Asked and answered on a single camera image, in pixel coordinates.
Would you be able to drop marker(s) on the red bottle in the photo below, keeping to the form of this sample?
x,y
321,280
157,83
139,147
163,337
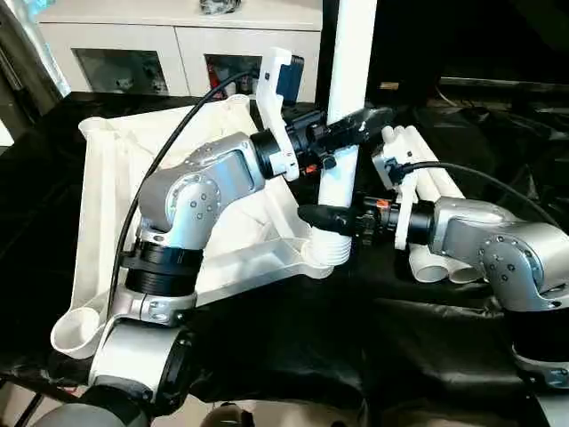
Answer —
x,y
216,76

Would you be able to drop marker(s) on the small brass label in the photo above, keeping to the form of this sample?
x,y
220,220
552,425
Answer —
x,y
388,86

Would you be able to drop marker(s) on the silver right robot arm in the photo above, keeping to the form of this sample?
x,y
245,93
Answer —
x,y
507,258

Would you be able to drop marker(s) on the grey horizontal rail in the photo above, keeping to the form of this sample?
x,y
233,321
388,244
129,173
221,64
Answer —
x,y
498,83

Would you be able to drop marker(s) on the black work mat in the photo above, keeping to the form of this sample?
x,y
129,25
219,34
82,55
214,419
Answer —
x,y
400,338

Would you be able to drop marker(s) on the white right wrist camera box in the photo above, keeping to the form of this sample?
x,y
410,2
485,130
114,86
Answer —
x,y
404,191

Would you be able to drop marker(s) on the white plastic table leg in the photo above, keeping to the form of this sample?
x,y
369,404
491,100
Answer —
x,y
427,265
351,53
462,271
440,178

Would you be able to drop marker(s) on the white cabinet with glass doors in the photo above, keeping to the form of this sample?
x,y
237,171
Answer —
x,y
178,40

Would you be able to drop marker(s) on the white plastic table top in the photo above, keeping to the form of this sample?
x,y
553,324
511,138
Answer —
x,y
116,231

